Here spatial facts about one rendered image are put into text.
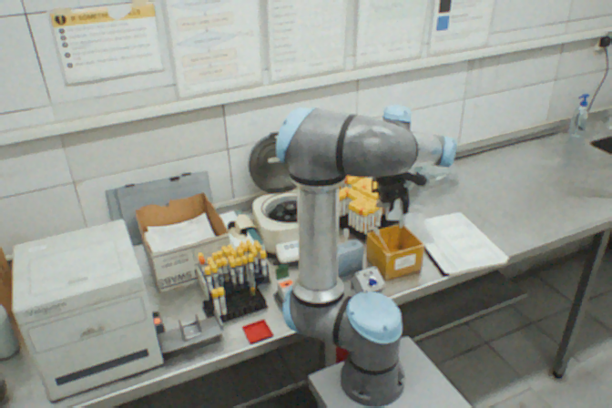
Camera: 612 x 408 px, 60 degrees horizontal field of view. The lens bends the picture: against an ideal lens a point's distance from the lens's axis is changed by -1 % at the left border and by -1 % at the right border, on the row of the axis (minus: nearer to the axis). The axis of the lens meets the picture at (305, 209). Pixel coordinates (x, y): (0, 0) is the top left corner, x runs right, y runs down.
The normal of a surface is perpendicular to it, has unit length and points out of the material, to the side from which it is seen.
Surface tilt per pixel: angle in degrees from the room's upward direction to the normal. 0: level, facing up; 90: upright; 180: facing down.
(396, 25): 92
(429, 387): 1
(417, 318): 0
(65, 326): 90
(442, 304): 0
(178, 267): 87
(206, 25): 94
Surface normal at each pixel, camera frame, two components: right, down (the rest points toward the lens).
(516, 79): 0.42, 0.46
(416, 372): -0.04, -0.85
